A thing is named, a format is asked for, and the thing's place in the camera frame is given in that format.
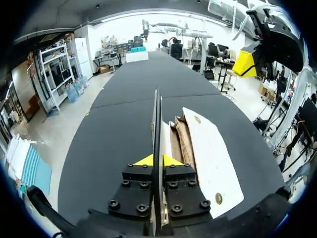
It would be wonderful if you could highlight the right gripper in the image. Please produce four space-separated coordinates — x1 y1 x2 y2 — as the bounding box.
231 6 306 79

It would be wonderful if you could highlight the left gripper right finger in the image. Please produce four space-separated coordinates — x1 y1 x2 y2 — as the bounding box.
161 153 211 221

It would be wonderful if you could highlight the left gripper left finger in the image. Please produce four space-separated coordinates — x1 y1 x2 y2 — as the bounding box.
107 153 156 222

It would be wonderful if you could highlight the white handbag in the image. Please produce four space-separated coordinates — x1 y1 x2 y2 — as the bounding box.
149 87 245 237

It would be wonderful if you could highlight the white box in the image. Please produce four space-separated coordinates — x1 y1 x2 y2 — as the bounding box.
125 51 150 63

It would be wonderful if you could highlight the white cable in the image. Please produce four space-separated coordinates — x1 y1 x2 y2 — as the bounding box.
231 4 251 42

